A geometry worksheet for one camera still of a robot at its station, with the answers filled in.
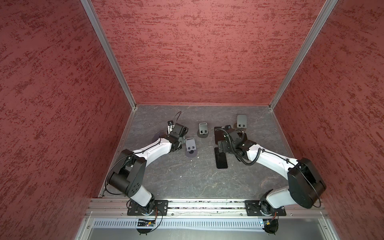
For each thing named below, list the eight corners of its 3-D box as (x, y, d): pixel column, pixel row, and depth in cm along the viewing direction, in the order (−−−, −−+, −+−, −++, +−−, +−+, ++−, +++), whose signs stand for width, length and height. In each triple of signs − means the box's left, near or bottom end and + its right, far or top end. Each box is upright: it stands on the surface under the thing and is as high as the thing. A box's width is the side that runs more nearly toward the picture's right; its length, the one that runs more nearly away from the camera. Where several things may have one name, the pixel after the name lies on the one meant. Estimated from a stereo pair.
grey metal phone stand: (199, 136, 104) (199, 129, 98) (199, 129, 108) (199, 122, 102) (206, 136, 104) (207, 129, 98) (206, 129, 108) (207, 122, 102)
